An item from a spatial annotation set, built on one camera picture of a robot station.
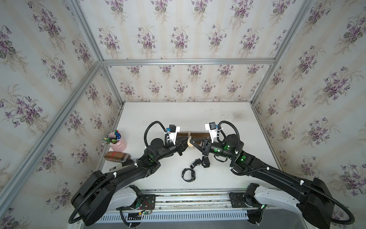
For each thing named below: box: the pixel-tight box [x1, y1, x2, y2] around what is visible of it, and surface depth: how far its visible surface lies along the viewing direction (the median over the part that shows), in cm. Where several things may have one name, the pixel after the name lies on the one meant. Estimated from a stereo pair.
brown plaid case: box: [104, 151, 132, 164], surface depth 88 cm
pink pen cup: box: [108, 131, 128, 153], surface depth 87 cm
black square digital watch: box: [201, 156, 211, 168], surface depth 86 cm
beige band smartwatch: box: [187, 135, 194, 148], surface depth 67 cm
